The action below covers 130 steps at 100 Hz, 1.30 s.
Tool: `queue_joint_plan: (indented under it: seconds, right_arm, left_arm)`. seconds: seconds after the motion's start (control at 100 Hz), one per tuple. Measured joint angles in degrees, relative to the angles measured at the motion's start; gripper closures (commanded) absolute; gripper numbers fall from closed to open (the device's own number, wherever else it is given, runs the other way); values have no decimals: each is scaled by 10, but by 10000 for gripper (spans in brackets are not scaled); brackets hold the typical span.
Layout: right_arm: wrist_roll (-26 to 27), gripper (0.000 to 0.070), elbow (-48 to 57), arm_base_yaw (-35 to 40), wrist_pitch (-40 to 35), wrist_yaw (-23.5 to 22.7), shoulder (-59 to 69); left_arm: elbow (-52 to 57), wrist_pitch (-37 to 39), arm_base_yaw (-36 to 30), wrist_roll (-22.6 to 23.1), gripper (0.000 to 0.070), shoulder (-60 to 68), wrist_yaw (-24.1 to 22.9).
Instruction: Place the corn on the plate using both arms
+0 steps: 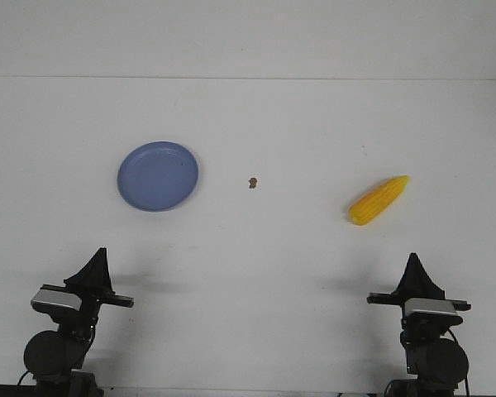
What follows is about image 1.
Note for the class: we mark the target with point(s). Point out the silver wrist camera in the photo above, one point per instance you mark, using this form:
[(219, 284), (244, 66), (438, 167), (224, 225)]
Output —
[(52, 299), (415, 306)]

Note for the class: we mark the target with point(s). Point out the yellow corn cob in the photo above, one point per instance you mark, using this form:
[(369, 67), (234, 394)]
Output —
[(370, 205)]

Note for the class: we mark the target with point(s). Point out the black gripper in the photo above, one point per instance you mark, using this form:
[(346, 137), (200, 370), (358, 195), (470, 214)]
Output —
[(426, 289), (94, 286)]

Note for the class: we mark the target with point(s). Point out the small brown spot on table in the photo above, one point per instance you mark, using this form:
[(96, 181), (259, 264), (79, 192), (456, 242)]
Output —
[(252, 183)]

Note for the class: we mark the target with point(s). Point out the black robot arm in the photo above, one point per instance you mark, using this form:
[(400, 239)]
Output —
[(433, 354), (55, 357)]

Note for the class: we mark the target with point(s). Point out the blue round plate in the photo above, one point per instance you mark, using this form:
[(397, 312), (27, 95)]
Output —
[(157, 176)]

